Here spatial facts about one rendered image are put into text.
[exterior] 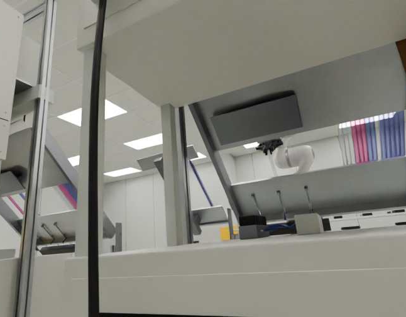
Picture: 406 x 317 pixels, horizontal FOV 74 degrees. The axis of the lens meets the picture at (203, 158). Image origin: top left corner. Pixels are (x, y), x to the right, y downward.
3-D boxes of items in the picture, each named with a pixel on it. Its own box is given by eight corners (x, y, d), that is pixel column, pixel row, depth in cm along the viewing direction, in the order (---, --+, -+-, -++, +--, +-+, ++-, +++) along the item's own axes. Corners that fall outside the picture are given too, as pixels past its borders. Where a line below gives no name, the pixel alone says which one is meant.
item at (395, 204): (243, 225, 124) (244, 214, 130) (416, 207, 99) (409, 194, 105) (242, 223, 124) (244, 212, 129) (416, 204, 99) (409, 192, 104)
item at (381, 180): (242, 219, 126) (243, 214, 128) (414, 200, 101) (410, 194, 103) (230, 187, 117) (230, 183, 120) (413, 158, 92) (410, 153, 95)
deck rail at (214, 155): (239, 225, 125) (240, 216, 130) (243, 225, 124) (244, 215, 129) (176, 78, 93) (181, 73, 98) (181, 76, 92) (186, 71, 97)
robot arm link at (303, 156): (290, 189, 170) (284, 152, 177) (322, 183, 161) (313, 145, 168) (285, 186, 160) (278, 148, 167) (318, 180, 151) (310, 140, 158)
